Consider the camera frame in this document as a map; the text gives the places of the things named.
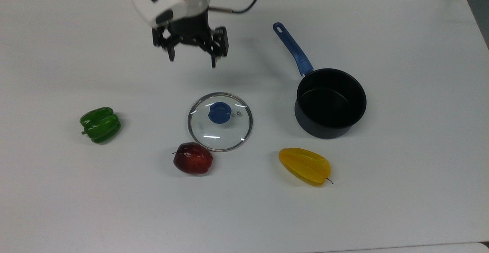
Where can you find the yellow starfruit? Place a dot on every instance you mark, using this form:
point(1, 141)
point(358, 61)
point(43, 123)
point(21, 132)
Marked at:
point(304, 166)

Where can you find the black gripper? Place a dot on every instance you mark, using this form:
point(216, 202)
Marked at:
point(189, 27)

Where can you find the glass lid with blue knob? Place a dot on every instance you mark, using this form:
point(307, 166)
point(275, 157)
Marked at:
point(220, 121)

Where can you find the green bell pepper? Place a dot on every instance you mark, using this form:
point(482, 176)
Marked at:
point(100, 125)

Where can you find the red apple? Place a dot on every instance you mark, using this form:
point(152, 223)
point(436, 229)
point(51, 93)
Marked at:
point(193, 158)

